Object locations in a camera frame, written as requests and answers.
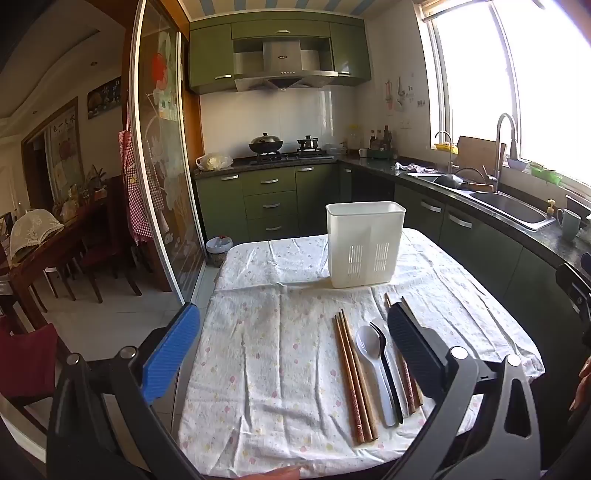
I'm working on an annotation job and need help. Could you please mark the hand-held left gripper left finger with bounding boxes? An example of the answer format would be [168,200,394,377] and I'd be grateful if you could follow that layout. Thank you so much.
[46,302,201,480]

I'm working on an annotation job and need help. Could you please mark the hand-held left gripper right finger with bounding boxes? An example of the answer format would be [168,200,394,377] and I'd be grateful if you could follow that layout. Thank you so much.
[387,305,542,480]

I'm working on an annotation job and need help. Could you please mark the light bamboo chopstick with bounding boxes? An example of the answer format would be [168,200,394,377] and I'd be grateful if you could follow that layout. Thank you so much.
[401,296,424,409]
[385,293,416,414]

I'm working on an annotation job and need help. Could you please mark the black plastic spoon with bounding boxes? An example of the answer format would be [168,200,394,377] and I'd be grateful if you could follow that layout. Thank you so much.
[369,322,404,424]

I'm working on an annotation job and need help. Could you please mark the white plastic utensil holder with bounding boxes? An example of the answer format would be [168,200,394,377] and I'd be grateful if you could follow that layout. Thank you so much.
[325,201,407,289]

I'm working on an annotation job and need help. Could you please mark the person's right hand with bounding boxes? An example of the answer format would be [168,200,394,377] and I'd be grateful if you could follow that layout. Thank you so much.
[569,354,591,412]

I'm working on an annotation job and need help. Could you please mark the green mug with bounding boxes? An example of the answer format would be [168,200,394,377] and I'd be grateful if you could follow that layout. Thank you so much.
[556,209,583,241]

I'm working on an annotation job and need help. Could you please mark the floral white tablecloth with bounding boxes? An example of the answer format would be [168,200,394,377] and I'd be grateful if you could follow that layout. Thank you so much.
[178,227,546,478]

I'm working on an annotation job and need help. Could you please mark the steel sink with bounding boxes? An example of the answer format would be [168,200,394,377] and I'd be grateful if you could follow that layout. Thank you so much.
[406,171,557,232]

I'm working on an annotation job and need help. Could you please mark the green plastic basket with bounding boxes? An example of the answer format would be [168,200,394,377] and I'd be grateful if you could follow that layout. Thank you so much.
[530,164,563,185]

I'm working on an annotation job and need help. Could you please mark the dark wooden chair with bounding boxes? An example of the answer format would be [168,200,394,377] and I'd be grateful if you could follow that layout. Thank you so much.
[76,175,144,303]

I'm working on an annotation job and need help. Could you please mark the red cushioned chair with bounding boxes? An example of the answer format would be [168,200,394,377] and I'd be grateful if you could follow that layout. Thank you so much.
[0,316,75,435]

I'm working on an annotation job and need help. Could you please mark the red checkered apron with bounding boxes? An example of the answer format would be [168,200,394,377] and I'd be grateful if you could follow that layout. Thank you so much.
[117,129,155,245]

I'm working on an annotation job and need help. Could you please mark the wooden dining table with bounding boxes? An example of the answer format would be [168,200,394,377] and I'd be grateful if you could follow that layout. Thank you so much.
[0,203,109,324]

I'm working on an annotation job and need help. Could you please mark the wooden cutting board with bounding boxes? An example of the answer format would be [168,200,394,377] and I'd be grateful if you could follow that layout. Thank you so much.
[455,135,508,174]

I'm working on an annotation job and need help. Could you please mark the tall steel faucet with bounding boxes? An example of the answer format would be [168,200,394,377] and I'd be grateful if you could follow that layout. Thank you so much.
[489,113,520,192]

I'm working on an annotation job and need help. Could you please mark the white lace food cover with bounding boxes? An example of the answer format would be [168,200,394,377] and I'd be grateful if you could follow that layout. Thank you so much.
[9,209,65,264]

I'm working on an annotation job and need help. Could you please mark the grey dish cloth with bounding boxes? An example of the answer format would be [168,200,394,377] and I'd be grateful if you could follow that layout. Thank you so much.
[392,161,437,175]

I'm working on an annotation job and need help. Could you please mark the basket with dried flowers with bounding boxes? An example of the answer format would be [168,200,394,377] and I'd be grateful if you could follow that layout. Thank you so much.
[53,166,109,222]

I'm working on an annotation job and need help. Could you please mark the printed glass sliding door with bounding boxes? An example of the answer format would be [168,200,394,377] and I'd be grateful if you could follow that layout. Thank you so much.
[127,0,206,305]

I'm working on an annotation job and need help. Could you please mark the dark stone countertop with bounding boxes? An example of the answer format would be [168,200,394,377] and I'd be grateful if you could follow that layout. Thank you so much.
[193,154,591,278]

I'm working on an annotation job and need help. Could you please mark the clear plastic bag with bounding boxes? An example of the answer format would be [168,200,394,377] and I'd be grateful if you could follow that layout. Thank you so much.
[196,153,233,171]

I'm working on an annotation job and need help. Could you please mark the small steel faucet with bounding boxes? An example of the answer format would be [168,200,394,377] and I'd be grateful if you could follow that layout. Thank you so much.
[434,130,455,174]

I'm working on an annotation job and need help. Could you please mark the row of condiment bottles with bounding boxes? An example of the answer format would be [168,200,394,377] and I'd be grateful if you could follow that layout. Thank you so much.
[368,126,393,152]

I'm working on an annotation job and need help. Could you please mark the kitchen window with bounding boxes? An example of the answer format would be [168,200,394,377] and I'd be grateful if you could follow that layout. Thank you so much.
[422,0,591,185]

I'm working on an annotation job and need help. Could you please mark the gas stove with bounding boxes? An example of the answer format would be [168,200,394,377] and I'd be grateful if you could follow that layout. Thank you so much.
[249,150,335,164]

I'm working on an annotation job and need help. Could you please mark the black wok with lid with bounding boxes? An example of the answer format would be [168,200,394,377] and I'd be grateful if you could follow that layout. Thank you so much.
[248,133,284,155]

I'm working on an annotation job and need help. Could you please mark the steel range hood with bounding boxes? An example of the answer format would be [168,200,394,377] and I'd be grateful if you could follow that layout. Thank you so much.
[233,39,340,92]

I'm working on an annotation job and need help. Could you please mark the black pan with handle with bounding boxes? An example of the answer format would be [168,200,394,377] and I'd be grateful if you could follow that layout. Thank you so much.
[431,173,495,193]

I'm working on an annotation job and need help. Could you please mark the wall poster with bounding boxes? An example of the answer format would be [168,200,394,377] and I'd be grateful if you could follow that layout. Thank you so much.
[46,104,86,199]

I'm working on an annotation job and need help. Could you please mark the dark framed wall picture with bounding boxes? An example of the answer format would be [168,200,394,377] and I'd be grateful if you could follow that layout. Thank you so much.
[87,76,123,120]

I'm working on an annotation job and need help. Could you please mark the green wall cabinets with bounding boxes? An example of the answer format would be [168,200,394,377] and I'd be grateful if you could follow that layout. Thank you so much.
[188,16,372,95]

